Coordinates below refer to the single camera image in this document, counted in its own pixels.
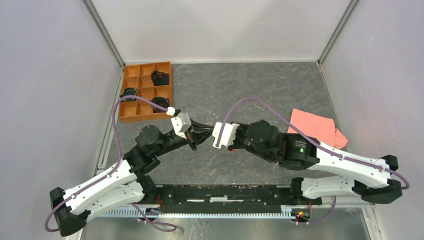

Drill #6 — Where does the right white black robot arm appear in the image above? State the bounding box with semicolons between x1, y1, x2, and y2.
225;120;403;204

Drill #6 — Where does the orange compartment tray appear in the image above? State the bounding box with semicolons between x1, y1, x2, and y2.
118;61;174;123

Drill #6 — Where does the green black rolled item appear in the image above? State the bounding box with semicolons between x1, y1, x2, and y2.
119;87;137;102

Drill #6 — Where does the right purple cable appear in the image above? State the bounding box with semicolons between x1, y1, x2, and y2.
214;97;411;225

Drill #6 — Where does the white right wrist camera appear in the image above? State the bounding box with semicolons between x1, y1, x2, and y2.
212;122;240;149

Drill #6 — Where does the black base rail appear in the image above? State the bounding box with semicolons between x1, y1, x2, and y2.
138;184;323;214

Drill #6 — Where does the white slotted cable duct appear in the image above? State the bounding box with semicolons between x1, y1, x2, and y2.
99;205;310;220

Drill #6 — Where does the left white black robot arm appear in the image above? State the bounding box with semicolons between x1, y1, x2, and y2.
44;113;215;237

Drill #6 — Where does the pink folded cloth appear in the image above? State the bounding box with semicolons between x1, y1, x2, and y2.
289;108;348;150

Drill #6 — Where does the black rolled item top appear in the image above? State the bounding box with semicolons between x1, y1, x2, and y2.
150;70;170;86

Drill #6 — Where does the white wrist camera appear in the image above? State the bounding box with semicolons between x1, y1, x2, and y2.
212;122;240;149
166;106;192;140

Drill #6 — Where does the purple cable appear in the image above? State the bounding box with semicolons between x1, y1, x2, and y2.
214;97;411;225
44;95;178;233

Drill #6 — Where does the black rolled item bottom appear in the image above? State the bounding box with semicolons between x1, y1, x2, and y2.
151;96;170;113

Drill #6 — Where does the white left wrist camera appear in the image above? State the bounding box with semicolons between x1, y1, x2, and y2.
166;106;192;140

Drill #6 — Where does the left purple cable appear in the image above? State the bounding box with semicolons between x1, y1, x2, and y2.
44;95;178;233

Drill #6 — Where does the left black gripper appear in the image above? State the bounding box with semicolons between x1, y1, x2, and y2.
153;116;216;157

